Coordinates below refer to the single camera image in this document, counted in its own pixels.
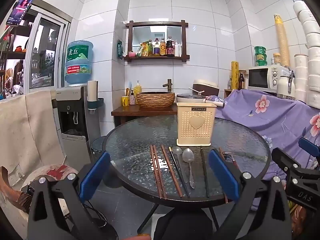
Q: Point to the grey trash bin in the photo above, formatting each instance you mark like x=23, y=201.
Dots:
x=98, y=145

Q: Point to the brown glass bottle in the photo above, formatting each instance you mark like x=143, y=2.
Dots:
x=241, y=81

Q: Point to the round stool with red pattern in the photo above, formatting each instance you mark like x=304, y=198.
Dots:
x=57, y=172

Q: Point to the grey water dispenser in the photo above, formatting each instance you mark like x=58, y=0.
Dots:
x=72, y=120

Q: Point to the jar with beige lid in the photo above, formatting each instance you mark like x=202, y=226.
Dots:
x=276, y=59

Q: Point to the bronze faucet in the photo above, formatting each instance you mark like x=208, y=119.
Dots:
x=169, y=85

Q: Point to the beige cloth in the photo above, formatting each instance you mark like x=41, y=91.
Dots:
x=30, y=130

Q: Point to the yellow foil roll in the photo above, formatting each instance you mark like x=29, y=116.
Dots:
x=235, y=75

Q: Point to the dark soy sauce bottle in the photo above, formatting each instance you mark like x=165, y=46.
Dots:
x=170, y=48

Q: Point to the purple label bottle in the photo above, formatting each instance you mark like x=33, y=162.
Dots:
x=156, y=48

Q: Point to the smartphone with lit screen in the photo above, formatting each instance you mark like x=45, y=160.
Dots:
x=23, y=5

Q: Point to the green hanging packet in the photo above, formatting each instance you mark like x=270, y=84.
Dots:
x=120, y=48

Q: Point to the white microwave oven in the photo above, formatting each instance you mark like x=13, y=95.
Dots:
x=260, y=78

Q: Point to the brown wooden chair part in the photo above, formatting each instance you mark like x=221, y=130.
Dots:
x=12, y=195

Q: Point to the white squeeze bottle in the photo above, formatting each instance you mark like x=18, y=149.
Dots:
x=177, y=50

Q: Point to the yellow soap pump bottle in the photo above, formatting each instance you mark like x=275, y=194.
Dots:
x=137, y=90

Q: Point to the pink small bowl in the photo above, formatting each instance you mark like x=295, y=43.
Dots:
x=131, y=54

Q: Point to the green oil bottle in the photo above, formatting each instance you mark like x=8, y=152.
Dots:
x=150, y=48

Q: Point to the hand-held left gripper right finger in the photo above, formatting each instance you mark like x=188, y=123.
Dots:
x=223, y=175

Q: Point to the blue water jug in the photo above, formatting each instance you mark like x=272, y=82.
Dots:
x=78, y=62

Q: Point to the white pot with lid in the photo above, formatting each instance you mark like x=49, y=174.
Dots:
x=187, y=97

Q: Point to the tall beige paper cup stack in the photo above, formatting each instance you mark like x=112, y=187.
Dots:
x=282, y=42

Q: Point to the wooden framed mirror shelf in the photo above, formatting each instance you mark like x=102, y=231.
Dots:
x=156, y=23

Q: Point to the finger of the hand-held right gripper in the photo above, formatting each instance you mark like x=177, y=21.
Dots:
x=310, y=147
x=285, y=161

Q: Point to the amber sauce bottle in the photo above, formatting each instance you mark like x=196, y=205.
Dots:
x=163, y=48

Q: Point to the white thermos jug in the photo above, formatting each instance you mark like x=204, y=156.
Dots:
x=283, y=86

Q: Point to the small wooden box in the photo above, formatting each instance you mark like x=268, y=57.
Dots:
x=227, y=93

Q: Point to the wooden sink counter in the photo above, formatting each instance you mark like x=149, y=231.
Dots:
x=140, y=111

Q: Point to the yellow cup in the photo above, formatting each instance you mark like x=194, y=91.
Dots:
x=125, y=101

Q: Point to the yellow seasoning packet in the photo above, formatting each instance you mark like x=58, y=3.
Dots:
x=142, y=50

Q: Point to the woven pattern sink basin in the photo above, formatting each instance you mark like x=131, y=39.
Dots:
x=155, y=100

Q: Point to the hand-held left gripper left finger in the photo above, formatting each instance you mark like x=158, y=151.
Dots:
x=95, y=172

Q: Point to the steel spoon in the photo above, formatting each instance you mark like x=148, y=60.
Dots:
x=177, y=151
x=188, y=155

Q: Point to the purple floral cloth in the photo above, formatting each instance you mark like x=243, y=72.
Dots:
x=262, y=120

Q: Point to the small clear bottle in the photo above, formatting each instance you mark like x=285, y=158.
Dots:
x=229, y=83

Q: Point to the brown and white rice cooker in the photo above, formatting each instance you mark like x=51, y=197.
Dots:
x=206, y=86

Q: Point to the beige plastic utensil holder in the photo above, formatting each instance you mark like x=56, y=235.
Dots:
x=196, y=130

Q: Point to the aluminium sliding window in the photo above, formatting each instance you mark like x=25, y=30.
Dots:
x=47, y=55

